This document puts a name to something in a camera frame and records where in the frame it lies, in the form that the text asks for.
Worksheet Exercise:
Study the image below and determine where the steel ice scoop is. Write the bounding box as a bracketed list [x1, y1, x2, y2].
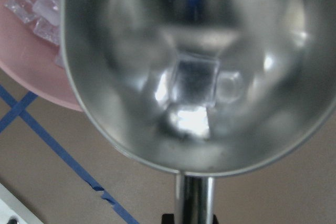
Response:
[60, 0, 335, 223]

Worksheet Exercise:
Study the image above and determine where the ice cube in scoop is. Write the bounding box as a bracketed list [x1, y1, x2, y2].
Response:
[170, 52, 220, 106]

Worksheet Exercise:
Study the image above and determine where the clear ice cubes pile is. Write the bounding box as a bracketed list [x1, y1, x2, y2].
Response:
[3, 0, 65, 67]

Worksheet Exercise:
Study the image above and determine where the pink bowl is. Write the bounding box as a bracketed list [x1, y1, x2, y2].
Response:
[1, 0, 81, 111]

